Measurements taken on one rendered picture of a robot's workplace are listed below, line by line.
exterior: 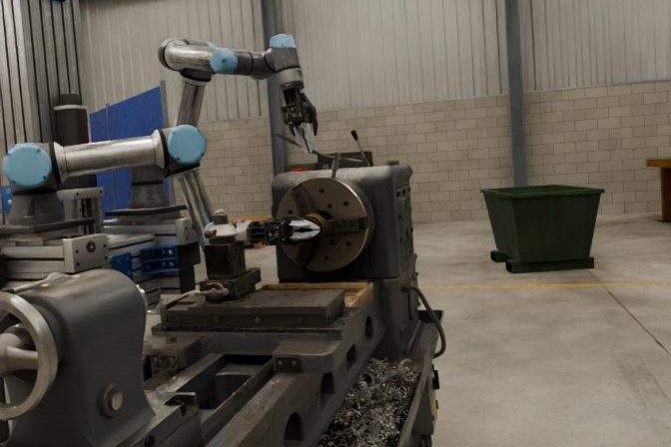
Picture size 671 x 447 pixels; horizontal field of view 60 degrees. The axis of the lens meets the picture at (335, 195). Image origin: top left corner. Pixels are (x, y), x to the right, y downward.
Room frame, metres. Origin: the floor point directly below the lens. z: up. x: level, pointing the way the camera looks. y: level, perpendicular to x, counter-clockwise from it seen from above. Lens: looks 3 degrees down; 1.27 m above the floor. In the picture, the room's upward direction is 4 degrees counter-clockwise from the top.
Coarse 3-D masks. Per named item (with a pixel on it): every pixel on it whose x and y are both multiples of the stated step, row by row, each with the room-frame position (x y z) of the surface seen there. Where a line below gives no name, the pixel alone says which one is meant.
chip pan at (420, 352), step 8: (424, 328) 2.45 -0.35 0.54; (432, 328) 2.45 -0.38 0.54; (424, 336) 2.34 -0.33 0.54; (432, 336) 2.34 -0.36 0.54; (424, 344) 2.24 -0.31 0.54; (416, 352) 2.15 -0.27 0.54; (424, 352) 2.15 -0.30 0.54; (416, 360) 2.07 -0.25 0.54; (424, 360) 2.06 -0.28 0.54; (408, 368) 1.99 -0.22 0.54; (416, 368) 1.99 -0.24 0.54
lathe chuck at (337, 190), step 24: (288, 192) 1.91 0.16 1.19; (312, 192) 1.89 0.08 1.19; (336, 192) 1.86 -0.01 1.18; (360, 192) 1.92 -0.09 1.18; (336, 216) 1.87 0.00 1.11; (360, 216) 1.84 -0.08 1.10; (336, 240) 1.87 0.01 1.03; (360, 240) 1.85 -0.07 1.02; (312, 264) 1.89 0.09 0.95; (336, 264) 1.87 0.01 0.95
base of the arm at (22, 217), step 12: (12, 192) 1.67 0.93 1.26; (24, 192) 1.65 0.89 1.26; (36, 192) 1.65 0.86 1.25; (48, 192) 1.68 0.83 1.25; (12, 204) 1.66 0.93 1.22; (24, 204) 1.64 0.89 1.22; (36, 204) 1.65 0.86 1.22; (48, 204) 1.67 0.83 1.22; (60, 204) 1.74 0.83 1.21; (12, 216) 1.64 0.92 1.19; (24, 216) 1.63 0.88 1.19; (36, 216) 1.64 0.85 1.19; (48, 216) 1.66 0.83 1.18; (60, 216) 1.69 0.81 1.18
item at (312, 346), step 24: (168, 336) 1.24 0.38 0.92; (192, 336) 1.29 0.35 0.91; (216, 336) 1.28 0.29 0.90; (240, 336) 1.26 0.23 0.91; (264, 336) 1.25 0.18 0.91; (288, 336) 1.23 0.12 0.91; (312, 336) 1.22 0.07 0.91; (336, 336) 1.21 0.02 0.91; (168, 360) 1.20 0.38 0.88; (192, 360) 1.23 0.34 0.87; (288, 360) 1.12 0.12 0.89; (312, 360) 1.12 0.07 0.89; (336, 360) 1.15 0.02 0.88
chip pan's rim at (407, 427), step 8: (424, 312) 2.54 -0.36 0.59; (440, 312) 2.52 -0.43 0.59; (424, 320) 2.54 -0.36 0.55; (432, 320) 2.53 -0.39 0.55; (440, 320) 2.36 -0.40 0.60; (416, 344) 2.24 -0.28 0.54; (432, 344) 2.13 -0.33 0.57; (432, 352) 2.14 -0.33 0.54; (408, 360) 2.04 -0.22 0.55; (424, 368) 1.82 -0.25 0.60; (424, 376) 1.88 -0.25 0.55; (424, 384) 1.88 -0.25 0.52; (416, 392) 1.64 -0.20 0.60; (416, 400) 1.67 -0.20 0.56; (416, 408) 1.68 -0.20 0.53; (408, 416) 1.48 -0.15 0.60; (408, 424) 1.51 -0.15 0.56; (408, 432) 1.52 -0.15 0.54; (400, 440) 1.36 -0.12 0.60
